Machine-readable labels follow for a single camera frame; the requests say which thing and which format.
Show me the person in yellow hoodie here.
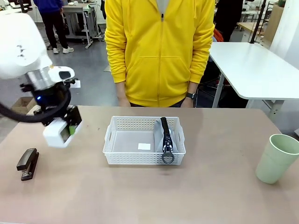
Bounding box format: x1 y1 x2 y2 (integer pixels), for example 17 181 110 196
104 0 215 108

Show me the open cardboard box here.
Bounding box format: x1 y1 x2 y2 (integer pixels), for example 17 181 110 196
11 97 39 117

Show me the white rectangular box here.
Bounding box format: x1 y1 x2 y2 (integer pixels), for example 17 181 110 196
43 118 82 148

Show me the black upright pole stand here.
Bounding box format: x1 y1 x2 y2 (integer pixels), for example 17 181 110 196
249 0 267 44

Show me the tall brown cardboard box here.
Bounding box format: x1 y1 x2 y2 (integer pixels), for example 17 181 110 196
265 4 286 43

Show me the black chair under table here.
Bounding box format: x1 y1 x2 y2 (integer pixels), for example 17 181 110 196
198 62 232 106

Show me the large white table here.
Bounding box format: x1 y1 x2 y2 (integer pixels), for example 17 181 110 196
209 42 299 117

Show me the black stapler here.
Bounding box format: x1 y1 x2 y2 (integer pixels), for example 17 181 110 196
16 147 39 182

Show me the person in black clothes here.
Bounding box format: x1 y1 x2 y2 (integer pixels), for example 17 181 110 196
214 0 244 42

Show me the person's right forearm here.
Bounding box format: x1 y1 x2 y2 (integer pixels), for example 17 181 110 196
105 44 128 97

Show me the person's left forearm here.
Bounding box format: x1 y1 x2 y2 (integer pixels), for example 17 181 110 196
186 44 212 94

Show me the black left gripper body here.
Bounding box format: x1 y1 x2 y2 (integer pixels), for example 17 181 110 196
32 81 71 126

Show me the wooden top desk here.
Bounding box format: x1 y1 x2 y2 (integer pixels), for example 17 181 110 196
237 21 269 33

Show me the person's left hand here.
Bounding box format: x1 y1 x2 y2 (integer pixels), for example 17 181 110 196
181 98 196 108

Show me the person in blue top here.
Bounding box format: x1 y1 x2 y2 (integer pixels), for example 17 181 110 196
32 0 75 54

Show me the black robot cable hose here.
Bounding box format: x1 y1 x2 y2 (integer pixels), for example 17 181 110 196
0 90 72 124

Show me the person's right hand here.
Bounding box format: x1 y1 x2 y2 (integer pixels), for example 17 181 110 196
117 94 131 108

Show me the pale green plastic cup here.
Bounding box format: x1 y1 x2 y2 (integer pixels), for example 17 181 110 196
255 133 299 185

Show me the grey workbench desk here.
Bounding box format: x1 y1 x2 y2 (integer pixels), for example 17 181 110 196
61 1 105 49

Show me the white perforated plastic basket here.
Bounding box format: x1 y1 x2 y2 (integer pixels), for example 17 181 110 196
102 116 187 166

